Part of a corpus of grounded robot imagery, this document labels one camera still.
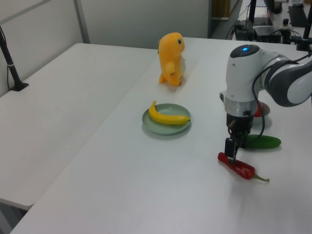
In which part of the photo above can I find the yellow banana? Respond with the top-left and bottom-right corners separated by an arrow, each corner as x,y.
148,100 -> 191,126

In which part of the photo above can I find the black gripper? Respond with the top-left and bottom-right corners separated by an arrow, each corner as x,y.
224,113 -> 254,167

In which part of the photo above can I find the red chili pepper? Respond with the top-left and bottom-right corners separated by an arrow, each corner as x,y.
217,152 -> 270,182

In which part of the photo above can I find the black thin stand pole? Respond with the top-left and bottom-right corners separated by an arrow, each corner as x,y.
245,0 -> 257,26

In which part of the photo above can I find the black clamp stand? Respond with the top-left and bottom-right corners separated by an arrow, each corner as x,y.
295,21 -> 312,52

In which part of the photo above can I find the green plastic plate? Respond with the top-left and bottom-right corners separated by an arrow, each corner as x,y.
142,103 -> 193,136

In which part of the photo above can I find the green cucumber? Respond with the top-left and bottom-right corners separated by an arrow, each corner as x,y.
244,134 -> 282,150

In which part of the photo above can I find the black office chair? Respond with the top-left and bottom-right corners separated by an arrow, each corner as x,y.
288,3 -> 312,28

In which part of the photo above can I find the red apple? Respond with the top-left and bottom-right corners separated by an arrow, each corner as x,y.
253,102 -> 265,118

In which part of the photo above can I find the black electronics box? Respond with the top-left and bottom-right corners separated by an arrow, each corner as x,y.
253,25 -> 285,42

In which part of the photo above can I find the black camera stand pole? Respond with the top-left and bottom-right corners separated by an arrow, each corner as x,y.
0,25 -> 29,92

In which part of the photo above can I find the orange plush toy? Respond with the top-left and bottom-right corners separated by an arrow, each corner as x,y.
157,32 -> 187,87

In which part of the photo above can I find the red tomato in bowl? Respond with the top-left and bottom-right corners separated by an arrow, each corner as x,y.
252,102 -> 272,126

